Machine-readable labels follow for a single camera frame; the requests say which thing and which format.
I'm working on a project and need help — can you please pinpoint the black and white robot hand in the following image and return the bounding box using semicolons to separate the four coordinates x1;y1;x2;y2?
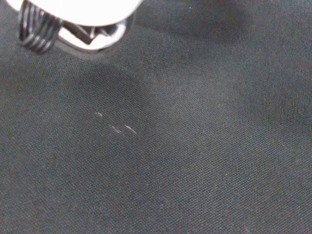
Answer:
4;0;145;55

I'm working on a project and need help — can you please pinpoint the black bench cloth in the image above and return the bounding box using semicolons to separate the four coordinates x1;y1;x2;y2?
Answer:
0;0;312;234

